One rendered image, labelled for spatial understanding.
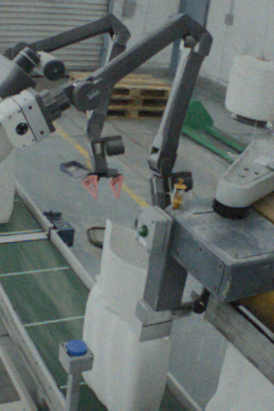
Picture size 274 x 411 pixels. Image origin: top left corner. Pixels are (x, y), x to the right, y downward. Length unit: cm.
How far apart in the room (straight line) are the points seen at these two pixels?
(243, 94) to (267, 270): 50
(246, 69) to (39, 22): 763
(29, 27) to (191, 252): 787
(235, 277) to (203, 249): 10
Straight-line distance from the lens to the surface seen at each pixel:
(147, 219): 130
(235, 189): 131
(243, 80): 149
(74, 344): 162
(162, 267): 135
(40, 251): 302
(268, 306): 151
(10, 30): 886
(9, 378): 236
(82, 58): 936
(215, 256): 118
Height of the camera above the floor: 186
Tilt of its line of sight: 24 degrees down
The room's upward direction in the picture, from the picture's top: 9 degrees clockwise
